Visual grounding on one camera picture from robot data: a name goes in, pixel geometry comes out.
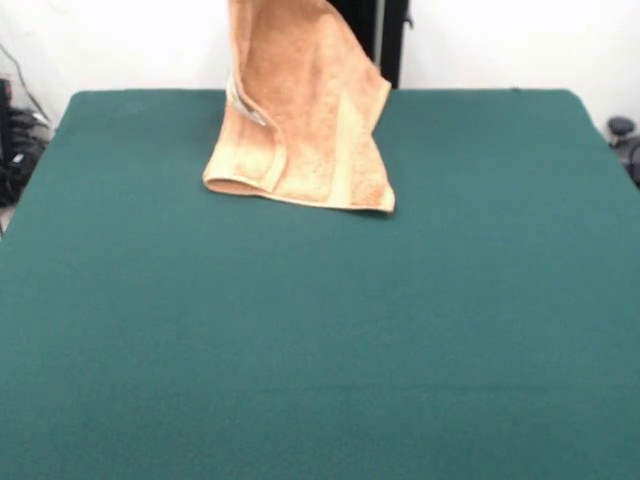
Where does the dark stand base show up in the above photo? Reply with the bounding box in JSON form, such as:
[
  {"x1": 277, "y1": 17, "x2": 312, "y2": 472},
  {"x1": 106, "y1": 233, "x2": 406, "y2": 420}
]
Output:
[{"x1": 607, "y1": 116, "x2": 640, "y2": 189}]

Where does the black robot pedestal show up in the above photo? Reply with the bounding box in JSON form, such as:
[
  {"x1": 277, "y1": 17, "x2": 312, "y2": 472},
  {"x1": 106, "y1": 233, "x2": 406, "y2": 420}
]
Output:
[{"x1": 329, "y1": 0, "x2": 416, "y2": 91}]

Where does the dark green table cloth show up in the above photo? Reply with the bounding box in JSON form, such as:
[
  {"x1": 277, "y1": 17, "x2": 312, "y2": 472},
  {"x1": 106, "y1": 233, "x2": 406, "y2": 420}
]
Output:
[{"x1": 0, "y1": 88, "x2": 640, "y2": 480}]

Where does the black equipment with cables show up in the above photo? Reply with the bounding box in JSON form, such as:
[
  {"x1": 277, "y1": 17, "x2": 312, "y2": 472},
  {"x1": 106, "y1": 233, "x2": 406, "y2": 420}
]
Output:
[{"x1": 0, "y1": 77, "x2": 54, "y2": 207}]

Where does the tan towel with white label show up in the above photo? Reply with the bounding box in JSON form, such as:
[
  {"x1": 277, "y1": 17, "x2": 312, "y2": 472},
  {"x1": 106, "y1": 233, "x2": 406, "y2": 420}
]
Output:
[{"x1": 201, "y1": 0, "x2": 397, "y2": 215}]

